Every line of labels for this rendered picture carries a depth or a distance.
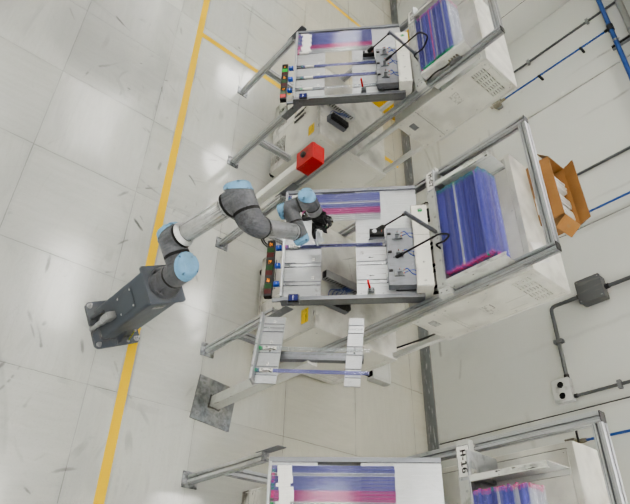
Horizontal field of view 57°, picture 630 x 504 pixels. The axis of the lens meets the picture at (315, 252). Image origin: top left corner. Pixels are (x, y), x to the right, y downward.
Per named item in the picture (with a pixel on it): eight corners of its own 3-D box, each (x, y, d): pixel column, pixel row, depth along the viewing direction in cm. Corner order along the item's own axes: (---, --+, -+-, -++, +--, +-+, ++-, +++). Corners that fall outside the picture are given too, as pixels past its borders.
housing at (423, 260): (416, 300, 286) (417, 285, 274) (409, 221, 313) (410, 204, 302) (432, 299, 285) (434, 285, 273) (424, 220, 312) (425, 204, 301)
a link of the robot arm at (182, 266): (166, 289, 252) (182, 277, 244) (157, 261, 255) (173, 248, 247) (189, 286, 261) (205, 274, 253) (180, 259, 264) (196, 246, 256)
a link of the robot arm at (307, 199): (294, 190, 270) (310, 183, 269) (301, 204, 278) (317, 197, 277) (298, 202, 265) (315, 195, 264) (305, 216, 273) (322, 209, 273)
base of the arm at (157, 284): (153, 300, 257) (164, 292, 251) (144, 269, 261) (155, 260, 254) (182, 297, 268) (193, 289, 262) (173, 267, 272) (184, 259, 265)
